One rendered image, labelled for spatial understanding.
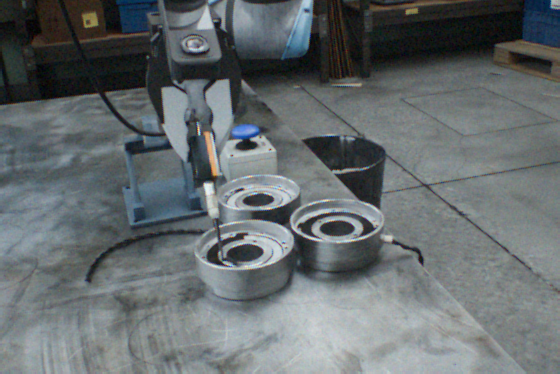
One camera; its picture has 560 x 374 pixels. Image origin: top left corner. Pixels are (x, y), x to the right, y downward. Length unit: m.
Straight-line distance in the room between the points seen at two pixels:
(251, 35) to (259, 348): 0.67
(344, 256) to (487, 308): 1.43
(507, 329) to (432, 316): 1.38
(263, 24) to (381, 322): 0.65
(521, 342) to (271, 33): 1.20
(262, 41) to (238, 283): 0.59
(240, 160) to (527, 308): 1.38
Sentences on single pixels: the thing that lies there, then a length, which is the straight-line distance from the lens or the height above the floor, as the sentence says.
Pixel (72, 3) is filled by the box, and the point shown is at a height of 0.67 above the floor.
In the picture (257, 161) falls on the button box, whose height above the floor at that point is 0.83.
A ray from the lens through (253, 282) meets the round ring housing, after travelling 0.65.
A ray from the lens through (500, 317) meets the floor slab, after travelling 2.07.
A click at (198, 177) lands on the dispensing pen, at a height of 0.91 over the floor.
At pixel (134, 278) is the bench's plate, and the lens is 0.74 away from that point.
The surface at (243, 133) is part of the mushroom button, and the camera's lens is 0.92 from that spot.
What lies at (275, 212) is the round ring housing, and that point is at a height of 0.83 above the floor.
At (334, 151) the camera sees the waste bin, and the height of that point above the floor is 0.37.
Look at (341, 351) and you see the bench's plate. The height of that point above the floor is 0.80.
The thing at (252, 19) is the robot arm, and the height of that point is 0.98.
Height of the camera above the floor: 1.17
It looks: 22 degrees down
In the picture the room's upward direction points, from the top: 3 degrees counter-clockwise
